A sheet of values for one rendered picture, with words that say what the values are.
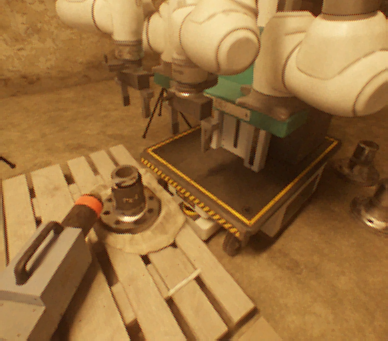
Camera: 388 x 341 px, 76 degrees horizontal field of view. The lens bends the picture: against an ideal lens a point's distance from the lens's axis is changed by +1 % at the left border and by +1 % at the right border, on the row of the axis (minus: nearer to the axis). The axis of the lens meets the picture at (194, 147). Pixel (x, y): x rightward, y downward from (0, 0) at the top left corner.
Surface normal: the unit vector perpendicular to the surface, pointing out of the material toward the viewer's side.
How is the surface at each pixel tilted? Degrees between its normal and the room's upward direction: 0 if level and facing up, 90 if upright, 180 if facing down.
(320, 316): 0
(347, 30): 60
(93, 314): 0
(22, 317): 0
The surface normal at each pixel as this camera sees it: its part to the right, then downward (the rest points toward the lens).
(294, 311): 0.03, -0.83
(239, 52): 0.29, 0.65
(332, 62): -0.78, 0.27
